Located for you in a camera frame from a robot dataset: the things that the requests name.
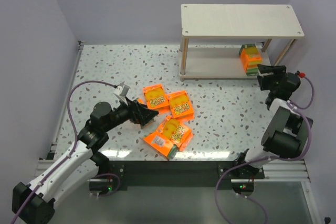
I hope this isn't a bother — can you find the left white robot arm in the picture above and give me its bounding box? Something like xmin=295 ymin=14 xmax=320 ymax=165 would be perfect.
xmin=12 ymin=99 xmax=158 ymax=223

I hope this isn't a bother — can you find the left aluminium frame rail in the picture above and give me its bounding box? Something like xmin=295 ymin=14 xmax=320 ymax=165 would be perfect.
xmin=36 ymin=40 xmax=85 ymax=169

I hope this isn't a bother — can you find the multicolour sponge stack pack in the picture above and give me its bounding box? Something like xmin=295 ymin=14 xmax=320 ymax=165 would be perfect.
xmin=143 ymin=131 xmax=178 ymax=159
xmin=239 ymin=44 xmax=263 ymax=76
xmin=140 ymin=119 xmax=154 ymax=129

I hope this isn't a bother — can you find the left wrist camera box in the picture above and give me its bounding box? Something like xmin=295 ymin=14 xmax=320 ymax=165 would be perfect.
xmin=114 ymin=82 xmax=130 ymax=100

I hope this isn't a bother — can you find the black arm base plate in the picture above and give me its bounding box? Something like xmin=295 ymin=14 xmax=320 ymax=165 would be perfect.
xmin=88 ymin=159 xmax=263 ymax=192

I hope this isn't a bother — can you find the orange Scrub Daddy box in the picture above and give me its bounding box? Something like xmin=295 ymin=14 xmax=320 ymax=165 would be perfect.
xmin=143 ymin=84 xmax=169 ymax=114
xmin=167 ymin=90 xmax=194 ymax=122
xmin=157 ymin=115 xmax=194 ymax=152

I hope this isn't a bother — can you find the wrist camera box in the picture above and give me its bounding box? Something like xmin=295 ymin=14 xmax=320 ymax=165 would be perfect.
xmin=295 ymin=71 xmax=306 ymax=79
xmin=114 ymin=82 xmax=130 ymax=100

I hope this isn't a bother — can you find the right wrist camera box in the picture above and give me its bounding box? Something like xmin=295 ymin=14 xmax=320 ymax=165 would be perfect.
xmin=295 ymin=71 xmax=306 ymax=79

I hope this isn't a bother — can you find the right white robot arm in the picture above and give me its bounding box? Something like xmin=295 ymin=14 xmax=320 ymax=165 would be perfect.
xmin=233 ymin=64 xmax=313 ymax=177

